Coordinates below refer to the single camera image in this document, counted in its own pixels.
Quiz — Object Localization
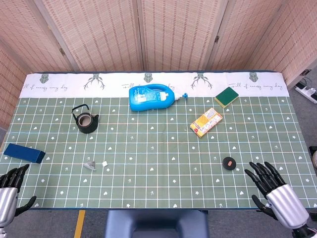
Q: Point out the yellow printed cardboard box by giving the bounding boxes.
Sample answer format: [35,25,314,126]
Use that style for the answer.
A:
[190,107,223,139]

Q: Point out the green grid tablecloth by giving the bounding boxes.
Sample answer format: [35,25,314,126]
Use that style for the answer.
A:
[0,71,317,210]

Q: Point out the black round disc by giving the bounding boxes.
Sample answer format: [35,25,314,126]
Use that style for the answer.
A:
[222,156,236,171]

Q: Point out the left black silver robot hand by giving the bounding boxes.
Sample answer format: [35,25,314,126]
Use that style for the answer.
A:
[0,164,37,228]

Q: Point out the bamboo folding screen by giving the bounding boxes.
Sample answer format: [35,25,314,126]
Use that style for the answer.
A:
[0,0,317,129]

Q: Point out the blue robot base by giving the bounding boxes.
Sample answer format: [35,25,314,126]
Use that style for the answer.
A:
[104,210,210,238]

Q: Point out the tea bag with string tag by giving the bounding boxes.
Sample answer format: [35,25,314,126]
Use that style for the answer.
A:
[83,160,108,172]

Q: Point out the dark blue rectangular box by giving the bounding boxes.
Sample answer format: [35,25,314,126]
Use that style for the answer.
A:
[3,143,46,164]

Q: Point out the white power strip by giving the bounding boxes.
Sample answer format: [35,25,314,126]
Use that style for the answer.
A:
[294,83,317,104]

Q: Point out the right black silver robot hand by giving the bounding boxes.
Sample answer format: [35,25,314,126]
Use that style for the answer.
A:
[244,161,310,229]

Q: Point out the blue detergent pump bottle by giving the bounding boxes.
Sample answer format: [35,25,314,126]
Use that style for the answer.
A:
[128,83,189,112]

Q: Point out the green yellow sponge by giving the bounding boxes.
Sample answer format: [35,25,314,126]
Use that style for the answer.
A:
[214,86,240,109]

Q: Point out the black cast iron teapot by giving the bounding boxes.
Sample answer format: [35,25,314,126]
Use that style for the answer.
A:
[71,104,100,134]

